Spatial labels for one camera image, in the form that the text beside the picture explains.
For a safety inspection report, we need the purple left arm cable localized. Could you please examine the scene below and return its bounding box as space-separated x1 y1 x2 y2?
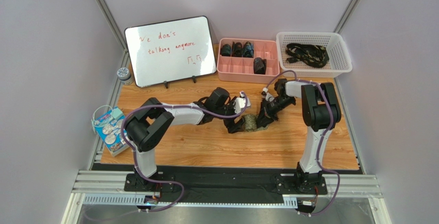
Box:
120 91 249 213

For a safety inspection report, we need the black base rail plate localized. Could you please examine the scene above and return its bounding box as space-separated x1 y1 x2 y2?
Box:
91 163 364 204

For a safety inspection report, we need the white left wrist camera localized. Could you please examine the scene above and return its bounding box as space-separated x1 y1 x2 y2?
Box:
232 91 251 114

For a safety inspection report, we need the light blue power adapter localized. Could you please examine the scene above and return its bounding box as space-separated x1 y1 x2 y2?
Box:
111 108 124 120

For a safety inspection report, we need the black camouflage tie in basket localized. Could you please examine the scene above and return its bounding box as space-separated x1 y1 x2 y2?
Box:
285 43 329 68

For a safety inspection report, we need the pink divided organizer box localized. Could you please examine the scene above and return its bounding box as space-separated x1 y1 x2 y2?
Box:
216 38 280 83

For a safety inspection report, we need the rolled dark tie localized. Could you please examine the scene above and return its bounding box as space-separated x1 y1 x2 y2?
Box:
253 57 267 75
231 42 243 57
242 41 254 58
219 44 232 57

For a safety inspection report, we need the aluminium frame rail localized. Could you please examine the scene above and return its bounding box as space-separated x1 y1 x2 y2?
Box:
61 170 390 223

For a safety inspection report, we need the white adapter cable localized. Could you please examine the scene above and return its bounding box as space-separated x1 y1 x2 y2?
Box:
91 105 114 134

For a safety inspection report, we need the white whiteboard black frame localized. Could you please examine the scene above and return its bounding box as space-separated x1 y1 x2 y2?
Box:
124 16 216 88

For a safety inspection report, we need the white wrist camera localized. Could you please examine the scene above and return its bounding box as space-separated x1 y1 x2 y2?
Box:
261 87 275 101
232 91 251 114

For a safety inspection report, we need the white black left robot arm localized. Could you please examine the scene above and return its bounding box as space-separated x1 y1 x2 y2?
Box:
121 87 251 183

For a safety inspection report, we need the small patterned round jar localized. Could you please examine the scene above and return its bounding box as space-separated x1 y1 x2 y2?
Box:
116 67 134 85

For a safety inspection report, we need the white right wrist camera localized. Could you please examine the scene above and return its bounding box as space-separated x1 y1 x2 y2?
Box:
261 87 275 101

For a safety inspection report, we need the green patterned tie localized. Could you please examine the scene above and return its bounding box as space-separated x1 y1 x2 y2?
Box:
243 114 269 132

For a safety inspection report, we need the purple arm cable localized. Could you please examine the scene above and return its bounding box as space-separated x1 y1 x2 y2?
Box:
120 91 249 213
263 70 341 216

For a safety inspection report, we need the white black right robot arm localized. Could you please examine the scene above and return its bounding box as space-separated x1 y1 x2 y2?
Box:
256 79 342 188

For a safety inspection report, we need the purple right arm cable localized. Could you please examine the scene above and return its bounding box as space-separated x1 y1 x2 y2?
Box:
263 70 341 216

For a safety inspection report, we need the white plastic basket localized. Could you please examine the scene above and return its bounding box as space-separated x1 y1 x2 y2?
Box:
276 31 352 78

